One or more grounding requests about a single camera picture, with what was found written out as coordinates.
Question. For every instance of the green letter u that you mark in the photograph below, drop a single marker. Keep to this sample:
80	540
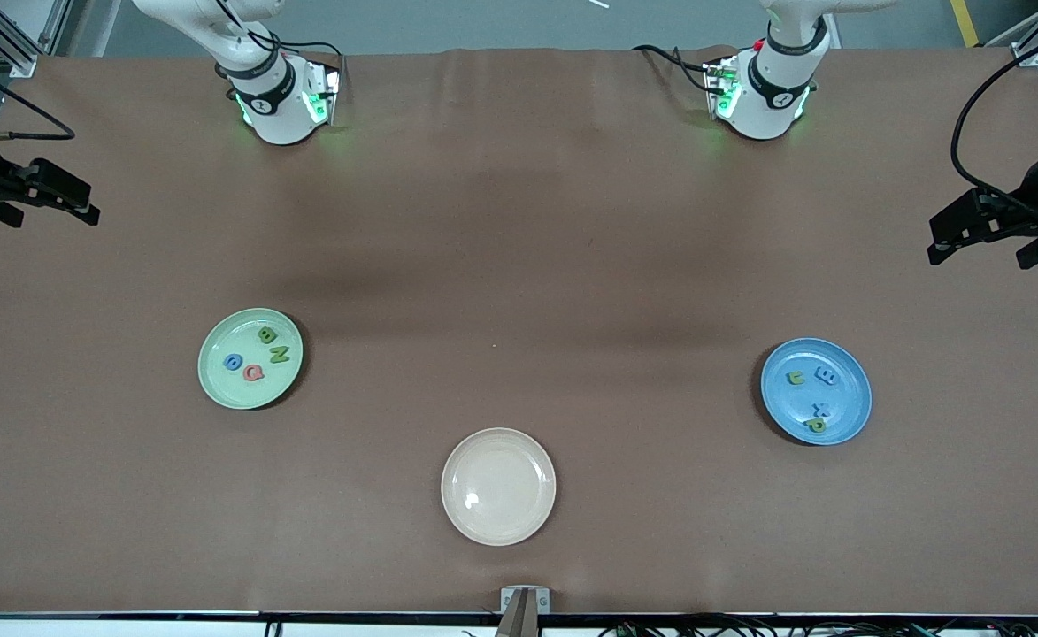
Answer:
795	379

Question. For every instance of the blue plate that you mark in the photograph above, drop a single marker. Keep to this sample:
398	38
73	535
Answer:
846	402

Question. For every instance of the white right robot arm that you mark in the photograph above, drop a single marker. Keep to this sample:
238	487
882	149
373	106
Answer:
262	97

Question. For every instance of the green letter N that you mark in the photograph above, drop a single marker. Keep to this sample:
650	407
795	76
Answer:
279	356

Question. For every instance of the pink letter Q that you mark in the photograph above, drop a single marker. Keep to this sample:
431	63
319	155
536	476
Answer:
248	372

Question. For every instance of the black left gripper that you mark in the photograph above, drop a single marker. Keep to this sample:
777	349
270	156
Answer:
1030	205

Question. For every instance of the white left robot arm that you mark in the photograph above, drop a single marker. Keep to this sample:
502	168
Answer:
775	88

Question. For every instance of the black stand foot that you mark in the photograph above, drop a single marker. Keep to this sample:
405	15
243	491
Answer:
980	40

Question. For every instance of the dark green letter B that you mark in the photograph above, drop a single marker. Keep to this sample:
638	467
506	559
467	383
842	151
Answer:
266	335

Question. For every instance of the beige plate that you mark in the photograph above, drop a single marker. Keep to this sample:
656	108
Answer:
498	487

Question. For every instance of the green letter p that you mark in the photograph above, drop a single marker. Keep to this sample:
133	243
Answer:
816	425

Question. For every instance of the metal camera bracket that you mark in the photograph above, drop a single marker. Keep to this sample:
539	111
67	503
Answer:
525	610

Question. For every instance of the blue letter B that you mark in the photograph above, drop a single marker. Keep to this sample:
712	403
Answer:
826	376

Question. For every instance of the blue letter C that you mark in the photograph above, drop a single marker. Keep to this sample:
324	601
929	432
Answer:
227	362

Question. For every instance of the green plate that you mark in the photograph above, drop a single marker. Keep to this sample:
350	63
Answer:
226	389

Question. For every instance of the brown table cover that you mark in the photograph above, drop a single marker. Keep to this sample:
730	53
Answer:
129	495

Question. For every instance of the yellow floor tape strip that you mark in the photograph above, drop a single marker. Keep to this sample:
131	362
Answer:
964	22

